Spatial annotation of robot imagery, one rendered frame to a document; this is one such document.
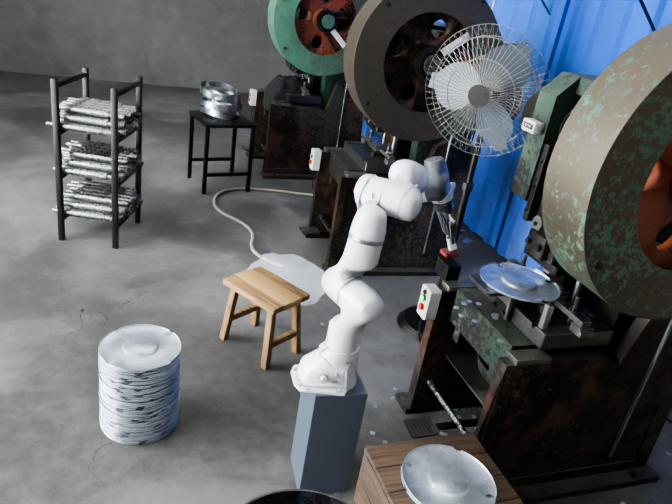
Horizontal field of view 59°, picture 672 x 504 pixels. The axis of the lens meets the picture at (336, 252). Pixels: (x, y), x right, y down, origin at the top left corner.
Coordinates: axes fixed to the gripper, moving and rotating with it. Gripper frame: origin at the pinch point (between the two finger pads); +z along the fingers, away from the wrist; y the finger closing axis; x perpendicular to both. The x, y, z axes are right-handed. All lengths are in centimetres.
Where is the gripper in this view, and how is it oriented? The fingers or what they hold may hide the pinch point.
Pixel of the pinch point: (451, 242)
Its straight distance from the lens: 245.3
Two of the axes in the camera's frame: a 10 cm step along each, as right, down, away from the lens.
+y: 3.1, 4.5, -8.4
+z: 2.7, 8.0, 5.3
